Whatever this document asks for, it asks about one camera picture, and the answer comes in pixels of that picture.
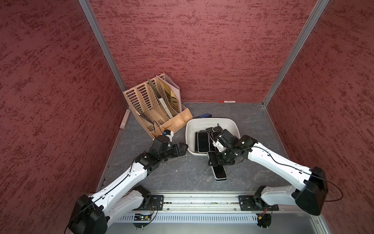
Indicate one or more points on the white plastic storage tub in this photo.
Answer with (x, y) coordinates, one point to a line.
(196, 125)

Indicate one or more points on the blue pen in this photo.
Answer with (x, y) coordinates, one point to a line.
(207, 115)

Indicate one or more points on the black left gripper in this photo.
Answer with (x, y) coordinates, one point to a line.
(181, 149)

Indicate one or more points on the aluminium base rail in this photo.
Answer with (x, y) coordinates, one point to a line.
(203, 208)

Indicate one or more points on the phone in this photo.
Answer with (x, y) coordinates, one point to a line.
(219, 173)
(211, 146)
(202, 142)

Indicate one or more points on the black notebook in organizer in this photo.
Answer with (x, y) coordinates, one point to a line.
(141, 114)

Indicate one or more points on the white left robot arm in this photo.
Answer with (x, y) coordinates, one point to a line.
(94, 214)

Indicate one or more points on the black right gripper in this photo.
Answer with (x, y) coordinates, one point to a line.
(219, 161)

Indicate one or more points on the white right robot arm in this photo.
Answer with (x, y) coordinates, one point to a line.
(307, 187)

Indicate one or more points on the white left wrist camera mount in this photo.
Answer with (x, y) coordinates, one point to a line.
(168, 133)

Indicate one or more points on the gold patterned folder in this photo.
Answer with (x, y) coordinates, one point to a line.
(171, 96)

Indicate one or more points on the beige desk file organizer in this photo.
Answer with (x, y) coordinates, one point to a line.
(150, 98)

